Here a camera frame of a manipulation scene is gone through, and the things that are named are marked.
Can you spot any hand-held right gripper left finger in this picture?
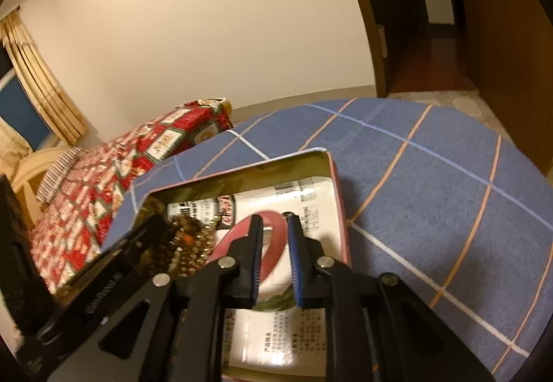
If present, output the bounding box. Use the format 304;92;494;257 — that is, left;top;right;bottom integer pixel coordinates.
45;213;264;382

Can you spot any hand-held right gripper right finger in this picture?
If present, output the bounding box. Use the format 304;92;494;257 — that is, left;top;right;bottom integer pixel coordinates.
283;211;495;382

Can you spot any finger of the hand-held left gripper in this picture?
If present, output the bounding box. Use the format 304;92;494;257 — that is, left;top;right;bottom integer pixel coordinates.
99;215;169;279

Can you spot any brown wooden bead bracelet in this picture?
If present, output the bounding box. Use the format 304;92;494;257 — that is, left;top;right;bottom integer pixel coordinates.
140;197;205;274

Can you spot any red bangle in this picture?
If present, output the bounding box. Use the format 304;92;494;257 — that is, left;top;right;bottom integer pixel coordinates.
215;211;289;280

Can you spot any pink tin box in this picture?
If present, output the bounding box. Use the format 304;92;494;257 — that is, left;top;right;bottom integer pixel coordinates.
132;147;352;382

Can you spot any green leaf pendant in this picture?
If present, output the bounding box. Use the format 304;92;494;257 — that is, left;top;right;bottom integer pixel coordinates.
255;286;300;314

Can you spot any white printed paper packet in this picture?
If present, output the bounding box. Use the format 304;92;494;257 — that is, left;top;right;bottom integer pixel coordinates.
166;177;343;378

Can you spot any red patterned bed quilt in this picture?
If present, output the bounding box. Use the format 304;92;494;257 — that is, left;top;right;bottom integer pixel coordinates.
28;98;234;295

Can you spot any striped pillow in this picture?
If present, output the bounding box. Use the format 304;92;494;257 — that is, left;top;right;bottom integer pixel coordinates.
36;147;84;208

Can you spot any cream bed headboard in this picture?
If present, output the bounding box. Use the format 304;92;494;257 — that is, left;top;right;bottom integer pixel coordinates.
11;147;71;231

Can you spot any blue plaid tablecloth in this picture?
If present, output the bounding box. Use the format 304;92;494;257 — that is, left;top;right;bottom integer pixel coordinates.
101;98;553;382

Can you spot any cream lace curtain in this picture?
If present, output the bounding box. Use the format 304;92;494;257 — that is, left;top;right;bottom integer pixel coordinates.
0;118;34;176

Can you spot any window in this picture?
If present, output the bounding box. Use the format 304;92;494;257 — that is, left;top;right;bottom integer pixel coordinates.
0;66;51;146

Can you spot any gold drape curtain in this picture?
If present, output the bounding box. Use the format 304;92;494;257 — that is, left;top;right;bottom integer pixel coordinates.
0;12;90;146

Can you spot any brown wooden door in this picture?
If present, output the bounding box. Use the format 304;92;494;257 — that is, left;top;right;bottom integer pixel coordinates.
445;0;553;176

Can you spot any gold bead bracelet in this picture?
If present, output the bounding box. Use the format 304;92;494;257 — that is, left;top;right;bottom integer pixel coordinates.
170;213;224;279

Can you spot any wooden door frame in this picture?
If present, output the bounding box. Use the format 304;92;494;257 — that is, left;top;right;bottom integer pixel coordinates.
332;0;390;98

